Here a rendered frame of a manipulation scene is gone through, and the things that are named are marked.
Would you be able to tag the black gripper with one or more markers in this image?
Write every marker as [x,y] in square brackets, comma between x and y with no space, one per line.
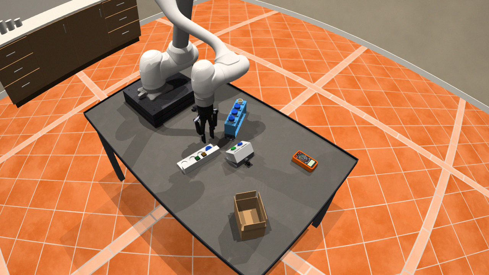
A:
[206,113]

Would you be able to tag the orange digital multimeter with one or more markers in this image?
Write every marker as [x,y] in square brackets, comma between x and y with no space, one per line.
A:
[305,161]

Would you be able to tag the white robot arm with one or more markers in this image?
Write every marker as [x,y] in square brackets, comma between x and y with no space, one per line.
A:
[155,67]

